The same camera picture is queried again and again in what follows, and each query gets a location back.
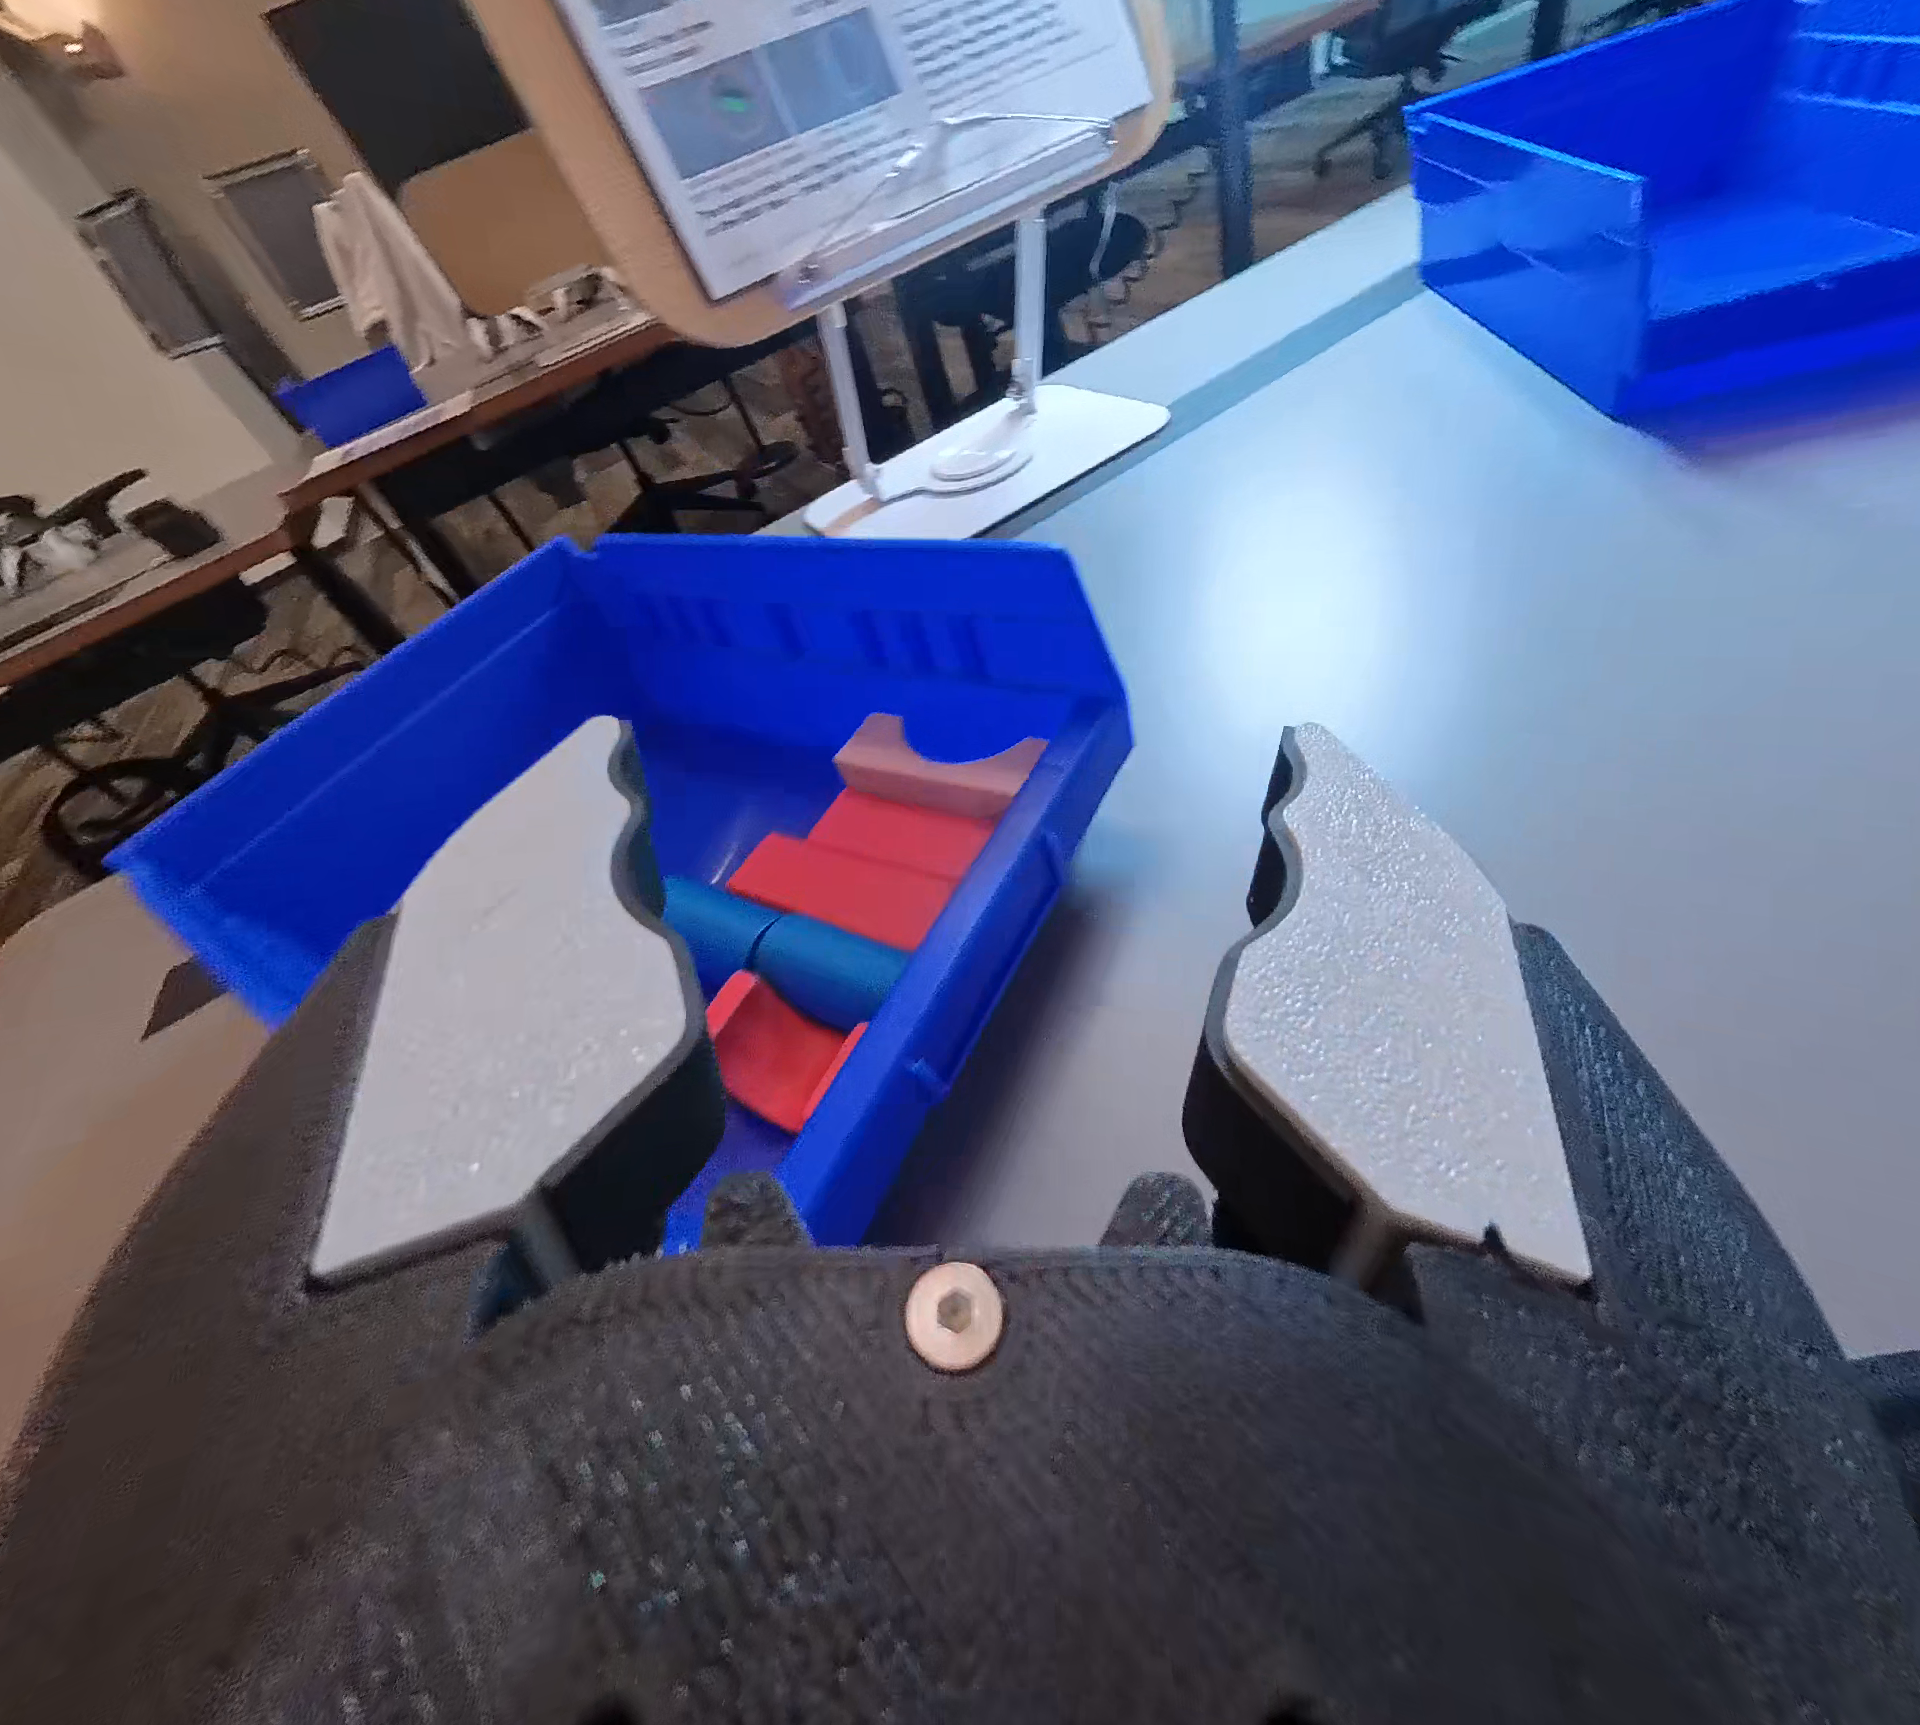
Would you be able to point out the blue plastic bin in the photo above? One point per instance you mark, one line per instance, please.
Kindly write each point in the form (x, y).
(1681, 197)
(900, 601)

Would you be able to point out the black office chair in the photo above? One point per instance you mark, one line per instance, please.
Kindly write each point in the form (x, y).
(1396, 1)

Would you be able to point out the printed instruction sheet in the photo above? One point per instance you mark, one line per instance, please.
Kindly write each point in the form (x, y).
(811, 17)

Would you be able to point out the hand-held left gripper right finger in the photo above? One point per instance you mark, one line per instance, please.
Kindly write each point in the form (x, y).
(1396, 1035)

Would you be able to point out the blue wooden cylinder block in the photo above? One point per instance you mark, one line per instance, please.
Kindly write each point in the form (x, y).
(714, 930)

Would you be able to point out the teal wooden cylinder block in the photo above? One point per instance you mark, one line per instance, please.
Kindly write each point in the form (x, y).
(841, 968)

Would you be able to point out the pale wooden arch block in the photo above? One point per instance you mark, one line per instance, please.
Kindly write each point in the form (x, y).
(900, 773)

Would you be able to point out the instruction sheet on stand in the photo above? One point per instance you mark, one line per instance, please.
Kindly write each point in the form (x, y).
(496, 106)

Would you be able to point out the framed marker tag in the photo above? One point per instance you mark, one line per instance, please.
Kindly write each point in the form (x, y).
(151, 276)
(271, 227)

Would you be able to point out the small blue bin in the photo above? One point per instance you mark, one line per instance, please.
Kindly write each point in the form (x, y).
(355, 397)

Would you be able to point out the red wooden arch block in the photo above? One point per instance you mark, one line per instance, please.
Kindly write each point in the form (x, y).
(780, 1051)

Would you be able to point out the wooden office desk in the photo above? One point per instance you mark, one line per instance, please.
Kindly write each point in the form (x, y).
(180, 570)
(1291, 31)

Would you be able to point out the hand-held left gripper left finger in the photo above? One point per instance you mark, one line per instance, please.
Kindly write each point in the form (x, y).
(496, 1035)

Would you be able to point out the white cloth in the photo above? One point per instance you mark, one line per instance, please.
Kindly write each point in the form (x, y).
(391, 271)

